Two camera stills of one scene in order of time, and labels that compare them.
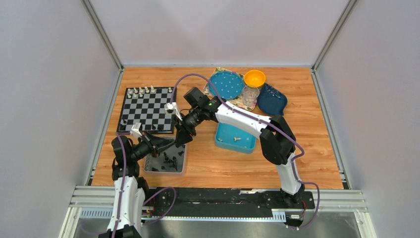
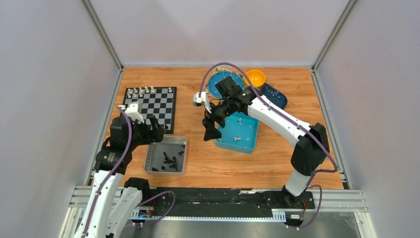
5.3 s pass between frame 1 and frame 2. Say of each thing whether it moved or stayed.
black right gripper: moved
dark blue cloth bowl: stayed
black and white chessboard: stayed
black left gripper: moved
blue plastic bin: stayed
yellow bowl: stayed
